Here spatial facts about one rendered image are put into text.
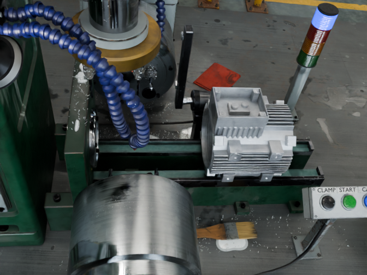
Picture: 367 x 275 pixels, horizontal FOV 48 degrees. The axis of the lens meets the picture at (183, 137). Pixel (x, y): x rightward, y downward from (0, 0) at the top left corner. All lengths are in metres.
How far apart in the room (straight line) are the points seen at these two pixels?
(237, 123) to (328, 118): 0.65
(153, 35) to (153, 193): 0.30
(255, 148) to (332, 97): 0.70
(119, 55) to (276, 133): 0.45
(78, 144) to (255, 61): 0.99
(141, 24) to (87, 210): 0.36
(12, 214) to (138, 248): 0.39
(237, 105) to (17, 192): 0.52
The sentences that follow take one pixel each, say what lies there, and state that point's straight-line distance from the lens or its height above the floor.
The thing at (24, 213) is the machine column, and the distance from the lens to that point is 1.00.
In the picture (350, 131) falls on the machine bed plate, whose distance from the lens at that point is 1.55.
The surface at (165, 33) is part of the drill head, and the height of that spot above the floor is 1.12.
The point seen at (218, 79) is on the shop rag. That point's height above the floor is 0.81.
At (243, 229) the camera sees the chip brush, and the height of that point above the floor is 0.81.
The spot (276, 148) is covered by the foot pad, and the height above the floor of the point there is 1.07.
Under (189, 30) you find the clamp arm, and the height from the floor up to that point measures 1.25.
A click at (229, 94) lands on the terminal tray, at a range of 1.03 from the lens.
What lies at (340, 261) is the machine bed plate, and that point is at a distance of 1.24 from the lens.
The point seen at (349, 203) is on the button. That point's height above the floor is 1.07.
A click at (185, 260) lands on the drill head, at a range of 0.75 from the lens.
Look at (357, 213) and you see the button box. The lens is 1.01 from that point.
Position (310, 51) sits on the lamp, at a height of 1.09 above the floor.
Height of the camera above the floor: 1.81
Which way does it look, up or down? 49 degrees down
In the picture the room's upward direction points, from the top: 9 degrees clockwise
